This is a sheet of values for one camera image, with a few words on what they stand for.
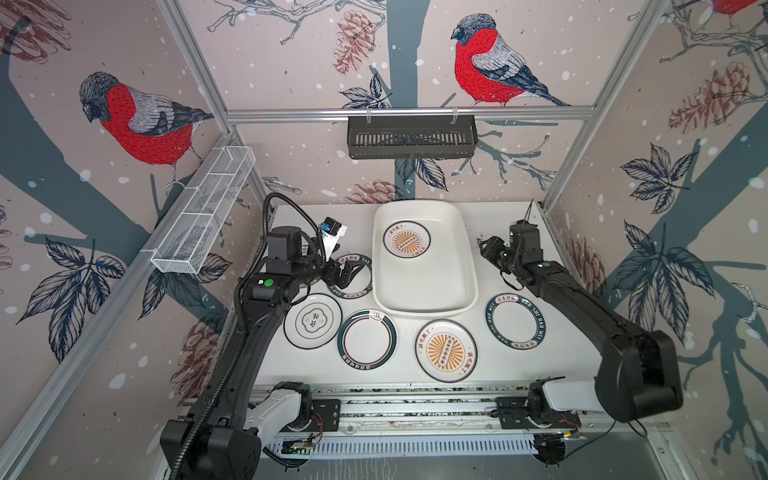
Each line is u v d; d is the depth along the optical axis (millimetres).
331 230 622
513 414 724
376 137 1068
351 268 648
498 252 766
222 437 361
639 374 414
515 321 907
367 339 855
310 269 611
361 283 1003
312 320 901
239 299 494
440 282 982
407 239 1100
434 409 757
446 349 838
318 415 728
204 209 784
